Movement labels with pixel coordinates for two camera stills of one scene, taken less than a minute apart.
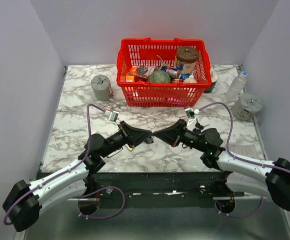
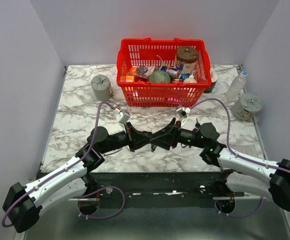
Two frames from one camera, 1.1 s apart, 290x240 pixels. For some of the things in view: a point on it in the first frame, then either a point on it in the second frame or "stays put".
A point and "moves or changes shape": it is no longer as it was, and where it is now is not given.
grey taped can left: [102, 88] stays put
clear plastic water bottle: [236, 86] stays put
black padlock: [149, 140] moves or changes shape
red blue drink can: [173, 73] stays put
